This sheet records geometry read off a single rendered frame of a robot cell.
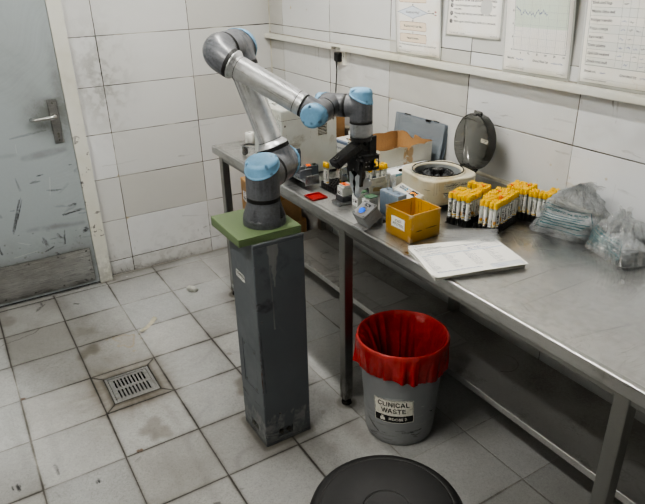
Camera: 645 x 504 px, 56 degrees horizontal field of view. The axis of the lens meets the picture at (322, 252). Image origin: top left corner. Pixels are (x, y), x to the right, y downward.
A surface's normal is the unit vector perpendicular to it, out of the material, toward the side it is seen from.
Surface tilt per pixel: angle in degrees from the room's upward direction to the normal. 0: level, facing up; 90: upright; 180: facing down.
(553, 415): 0
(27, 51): 90
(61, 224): 90
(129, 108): 90
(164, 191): 90
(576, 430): 0
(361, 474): 3
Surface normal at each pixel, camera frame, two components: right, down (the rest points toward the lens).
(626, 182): -0.85, 0.24
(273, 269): 0.52, 0.36
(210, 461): -0.02, -0.90
